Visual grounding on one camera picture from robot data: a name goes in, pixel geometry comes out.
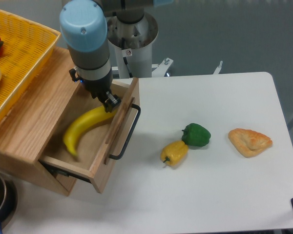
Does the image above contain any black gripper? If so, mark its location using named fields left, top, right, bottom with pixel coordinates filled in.
left=69, top=68, right=121, bottom=113

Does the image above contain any yellow toy banana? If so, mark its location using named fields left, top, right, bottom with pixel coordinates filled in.
left=63, top=106, right=117, bottom=161

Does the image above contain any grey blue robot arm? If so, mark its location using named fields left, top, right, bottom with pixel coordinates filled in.
left=60, top=0, right=168, bottom=112

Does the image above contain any open wooden top drawer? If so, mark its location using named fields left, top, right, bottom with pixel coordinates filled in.
left=39, top=78, right=140, bottom=193

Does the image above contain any wooden drawer cabinet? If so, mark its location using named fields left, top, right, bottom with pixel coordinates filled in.
left=0, top=47, right=80, bottom=195

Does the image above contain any yellow plastic basket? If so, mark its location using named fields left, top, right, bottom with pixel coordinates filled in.
left=0, top=10, right=61, bottom=122

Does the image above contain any yellow toy bell pepper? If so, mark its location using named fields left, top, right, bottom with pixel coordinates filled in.
left=160, top=140, right=188, bottom=166

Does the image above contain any green toy bell pepper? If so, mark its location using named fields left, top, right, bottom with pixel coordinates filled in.
left=181, top=123, right=211, bottom=147

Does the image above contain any dark metal pot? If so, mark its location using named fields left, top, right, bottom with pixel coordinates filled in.
left=0, top=174, right=18, bottom=234

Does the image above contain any toy baked pastry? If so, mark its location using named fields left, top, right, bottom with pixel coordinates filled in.
left=228, top=128, right=273, bottom=158

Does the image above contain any black drawer handle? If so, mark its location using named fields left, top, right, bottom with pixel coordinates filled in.
left=108, top=104, right=141, bottom=160

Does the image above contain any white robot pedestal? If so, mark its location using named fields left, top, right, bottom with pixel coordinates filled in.
left=107, top=12, right=173, bottom=79

